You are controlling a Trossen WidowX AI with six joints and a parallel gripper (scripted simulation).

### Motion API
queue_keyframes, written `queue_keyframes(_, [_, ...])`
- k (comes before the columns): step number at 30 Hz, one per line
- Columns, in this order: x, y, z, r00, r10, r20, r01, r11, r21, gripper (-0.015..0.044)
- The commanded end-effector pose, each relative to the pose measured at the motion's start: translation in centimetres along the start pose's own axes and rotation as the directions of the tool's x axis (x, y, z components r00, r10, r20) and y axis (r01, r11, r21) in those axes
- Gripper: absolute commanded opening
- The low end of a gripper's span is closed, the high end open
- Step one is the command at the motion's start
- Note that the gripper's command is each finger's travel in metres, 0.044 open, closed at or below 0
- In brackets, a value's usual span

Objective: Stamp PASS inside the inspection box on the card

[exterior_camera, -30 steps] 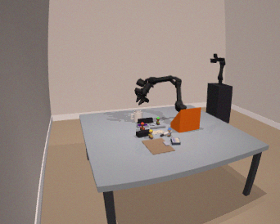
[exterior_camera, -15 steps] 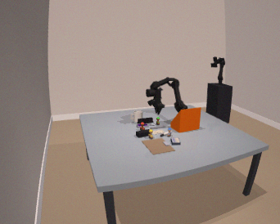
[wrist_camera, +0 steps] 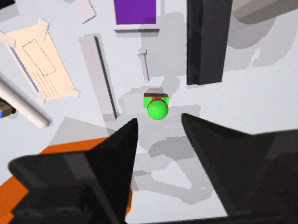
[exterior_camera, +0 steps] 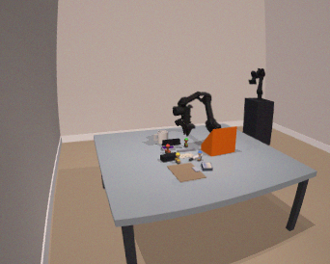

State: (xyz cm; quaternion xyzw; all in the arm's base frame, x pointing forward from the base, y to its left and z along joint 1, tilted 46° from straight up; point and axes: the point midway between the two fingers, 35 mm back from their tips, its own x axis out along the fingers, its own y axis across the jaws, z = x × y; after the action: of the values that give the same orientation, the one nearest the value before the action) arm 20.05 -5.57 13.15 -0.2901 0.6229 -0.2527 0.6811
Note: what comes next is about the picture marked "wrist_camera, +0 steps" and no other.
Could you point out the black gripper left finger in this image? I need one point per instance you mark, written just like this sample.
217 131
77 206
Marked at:
107 168

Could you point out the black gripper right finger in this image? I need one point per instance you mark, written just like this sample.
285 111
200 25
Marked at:
235 162

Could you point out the green-handled rubber stamp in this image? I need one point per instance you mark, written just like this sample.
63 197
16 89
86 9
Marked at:
157 105

